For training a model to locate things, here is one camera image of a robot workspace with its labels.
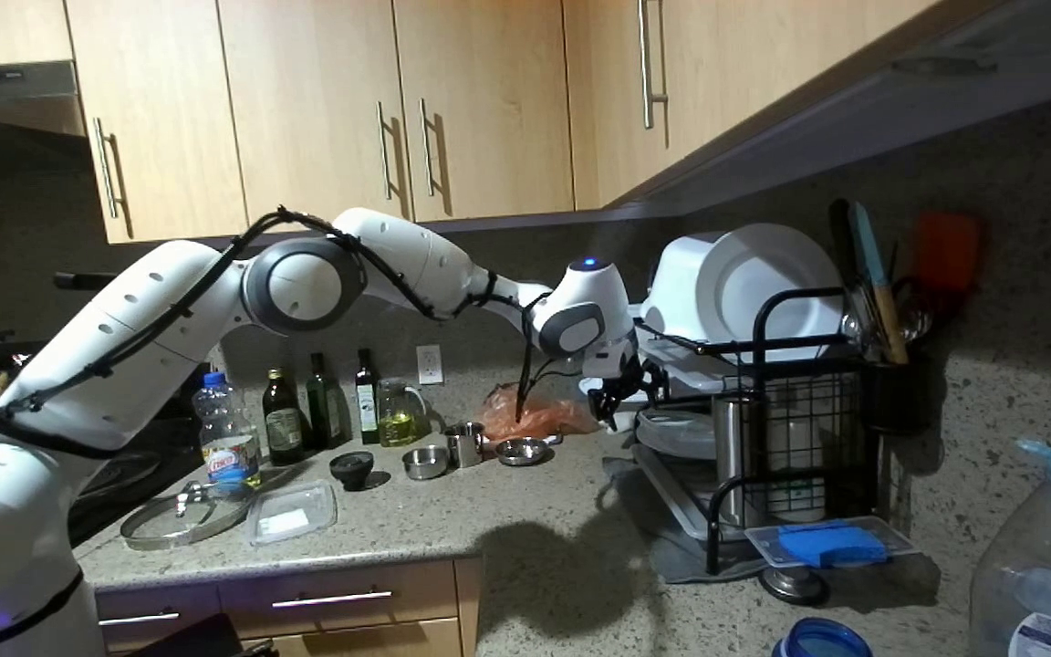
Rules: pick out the plastic water bottle blue cap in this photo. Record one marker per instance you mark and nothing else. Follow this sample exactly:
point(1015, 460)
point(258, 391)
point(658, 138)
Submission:
point(227, 450)

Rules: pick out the container with blue lid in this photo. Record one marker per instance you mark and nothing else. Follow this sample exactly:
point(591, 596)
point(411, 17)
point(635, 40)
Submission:
point(836, 547)

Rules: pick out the orange spatula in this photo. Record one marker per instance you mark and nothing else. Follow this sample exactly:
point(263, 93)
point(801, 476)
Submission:
point(949, 258)

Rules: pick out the light wooden wall cabinets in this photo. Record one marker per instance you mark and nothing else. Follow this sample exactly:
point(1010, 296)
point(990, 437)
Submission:
point(307, 85)

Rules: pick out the black round disc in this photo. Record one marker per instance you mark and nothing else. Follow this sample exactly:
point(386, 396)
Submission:
point(793, 584)

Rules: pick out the shallow steel bowl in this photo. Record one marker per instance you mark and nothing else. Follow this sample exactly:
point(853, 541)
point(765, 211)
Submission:
point(528, 454)

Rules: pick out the dark green glass bottle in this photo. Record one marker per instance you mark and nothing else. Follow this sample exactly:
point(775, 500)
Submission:
point(331, 413)

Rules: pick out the white round plate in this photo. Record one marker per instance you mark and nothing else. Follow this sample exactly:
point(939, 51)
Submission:
point(768, 278)

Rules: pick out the black utensil holder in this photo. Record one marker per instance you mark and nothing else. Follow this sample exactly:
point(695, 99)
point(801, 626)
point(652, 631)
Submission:
point(904, 402)

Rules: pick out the black camera on stand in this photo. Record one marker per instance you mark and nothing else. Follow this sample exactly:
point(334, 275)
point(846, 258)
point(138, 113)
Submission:
point(79, 284)

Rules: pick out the gray drying mat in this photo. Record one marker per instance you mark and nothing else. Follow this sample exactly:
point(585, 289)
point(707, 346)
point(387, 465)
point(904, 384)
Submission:
point(674, 549)

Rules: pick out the white wall outlet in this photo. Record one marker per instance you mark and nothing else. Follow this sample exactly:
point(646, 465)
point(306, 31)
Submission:
point(427, 362)

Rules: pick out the black stove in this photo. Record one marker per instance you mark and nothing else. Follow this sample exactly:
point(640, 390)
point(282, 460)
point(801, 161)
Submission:
point(147, 476)

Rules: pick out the orange plastic bag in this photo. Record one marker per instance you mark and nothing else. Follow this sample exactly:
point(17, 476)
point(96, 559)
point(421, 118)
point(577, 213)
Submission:
point(548, 419)

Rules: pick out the slim dark labelled bottle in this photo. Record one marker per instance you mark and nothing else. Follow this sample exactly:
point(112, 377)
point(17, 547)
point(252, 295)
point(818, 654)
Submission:
point(365, 408)

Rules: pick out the black cooking utensil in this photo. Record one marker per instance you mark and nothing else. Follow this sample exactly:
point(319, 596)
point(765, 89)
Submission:
point(846, 258)

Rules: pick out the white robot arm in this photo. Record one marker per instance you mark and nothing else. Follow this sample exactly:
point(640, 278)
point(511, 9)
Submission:
point(127, 330)

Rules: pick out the steel tumbler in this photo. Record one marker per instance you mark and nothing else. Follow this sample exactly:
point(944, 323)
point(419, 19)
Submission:
point(734, 450)

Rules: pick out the gray range hood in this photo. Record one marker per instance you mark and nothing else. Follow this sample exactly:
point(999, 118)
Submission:
point(3, 95)

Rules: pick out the wooden base cabinet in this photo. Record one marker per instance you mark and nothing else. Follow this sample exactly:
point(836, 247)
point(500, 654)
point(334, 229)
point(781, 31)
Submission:
point(427, 584)

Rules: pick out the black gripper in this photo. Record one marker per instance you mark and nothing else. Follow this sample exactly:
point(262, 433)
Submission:
point(623, 391)

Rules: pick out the large clear water jug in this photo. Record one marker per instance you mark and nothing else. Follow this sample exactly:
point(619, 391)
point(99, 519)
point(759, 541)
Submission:
point(1038, 571)

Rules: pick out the glass olive oil jar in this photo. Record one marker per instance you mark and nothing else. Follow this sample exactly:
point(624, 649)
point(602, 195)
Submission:
point(404, 424)

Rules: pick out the glass pot lid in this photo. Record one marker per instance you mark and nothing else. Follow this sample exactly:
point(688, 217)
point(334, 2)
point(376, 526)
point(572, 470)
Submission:
point(184, 519)

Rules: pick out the teal spatula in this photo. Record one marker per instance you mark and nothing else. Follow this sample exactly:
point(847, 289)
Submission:
point(877, 275)

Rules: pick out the small black bowl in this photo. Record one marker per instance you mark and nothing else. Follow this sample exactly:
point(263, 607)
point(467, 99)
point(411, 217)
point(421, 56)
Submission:
point(352, 470)

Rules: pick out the steel cup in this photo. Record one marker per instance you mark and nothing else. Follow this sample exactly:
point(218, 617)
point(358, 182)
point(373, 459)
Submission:
point(467, 441)
point(432, 460)

